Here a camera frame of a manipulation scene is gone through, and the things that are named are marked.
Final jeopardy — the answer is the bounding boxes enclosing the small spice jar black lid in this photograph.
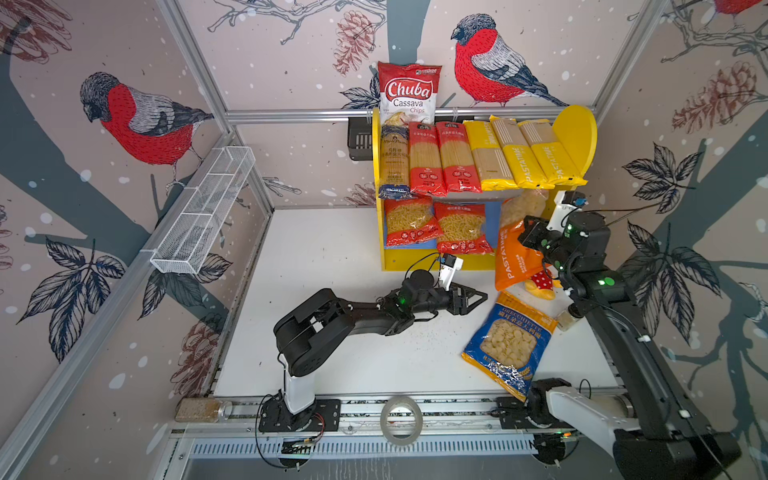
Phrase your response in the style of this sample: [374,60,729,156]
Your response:
[556,304,583,331]

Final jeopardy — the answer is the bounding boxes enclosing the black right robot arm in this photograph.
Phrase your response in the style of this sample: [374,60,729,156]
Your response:
[519,211,741,479]

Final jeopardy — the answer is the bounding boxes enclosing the yellow spaghetti pack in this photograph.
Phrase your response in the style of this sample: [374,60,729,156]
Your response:
[463,120,518,192]

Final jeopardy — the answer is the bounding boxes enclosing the blue gold spaghetti pack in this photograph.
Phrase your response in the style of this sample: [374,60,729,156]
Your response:
[378,114,411,200]

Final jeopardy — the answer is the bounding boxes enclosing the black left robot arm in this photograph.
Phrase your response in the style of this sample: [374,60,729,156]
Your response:
[273,267,488,416]

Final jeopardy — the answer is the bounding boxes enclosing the red spaghetti pack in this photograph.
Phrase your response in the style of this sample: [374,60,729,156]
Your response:
[436,122,482,193]
[409,122,447,197]

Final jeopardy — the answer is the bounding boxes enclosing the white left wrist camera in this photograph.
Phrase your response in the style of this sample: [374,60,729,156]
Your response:
[438,254,463,291]

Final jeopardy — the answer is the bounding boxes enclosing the black wall-mounted basket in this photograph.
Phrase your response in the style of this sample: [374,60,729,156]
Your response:
[347,117,373,161]

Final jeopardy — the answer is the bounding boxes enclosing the orange Pastatime pasta bag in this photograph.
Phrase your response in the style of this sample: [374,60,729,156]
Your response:
[495,190,549,291]

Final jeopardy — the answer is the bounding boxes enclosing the yellow Pastatime pack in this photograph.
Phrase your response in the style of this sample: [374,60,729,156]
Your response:
[490,116,554,190]
[519,119,587,187]

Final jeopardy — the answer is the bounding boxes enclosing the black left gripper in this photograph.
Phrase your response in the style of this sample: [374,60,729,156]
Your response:
[410,281,487,317]

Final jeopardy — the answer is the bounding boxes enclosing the red fusilli bag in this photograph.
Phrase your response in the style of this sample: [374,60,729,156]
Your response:
[384,197,444,247]
[434,202,493,255]

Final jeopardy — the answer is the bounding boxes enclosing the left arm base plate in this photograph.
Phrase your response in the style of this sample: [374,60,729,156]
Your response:
[257,397,341,433]

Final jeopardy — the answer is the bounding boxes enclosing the clear tape roll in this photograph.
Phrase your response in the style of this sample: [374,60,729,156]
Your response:
[379,396,424,447]

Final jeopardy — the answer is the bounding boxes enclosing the blue macaroni pasta bag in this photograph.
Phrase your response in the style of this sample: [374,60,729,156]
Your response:
[461,292,557,402]

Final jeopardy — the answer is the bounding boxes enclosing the yellow shelf pink blue boards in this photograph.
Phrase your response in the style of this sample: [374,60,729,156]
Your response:
[368,106,598,272]

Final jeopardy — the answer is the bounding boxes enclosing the red Chuba cassava chips bag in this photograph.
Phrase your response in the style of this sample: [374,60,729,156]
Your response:
[378,62,442,124]

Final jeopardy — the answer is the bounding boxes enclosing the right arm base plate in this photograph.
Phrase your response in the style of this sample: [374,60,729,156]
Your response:
[489,396,575,431]

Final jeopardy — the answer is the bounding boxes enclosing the white wire mesh basket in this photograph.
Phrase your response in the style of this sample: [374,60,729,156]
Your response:
[150,146,255,275]

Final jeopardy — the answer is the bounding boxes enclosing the yellow red plush toy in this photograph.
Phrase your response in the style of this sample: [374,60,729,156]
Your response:
[524,269,562,301]

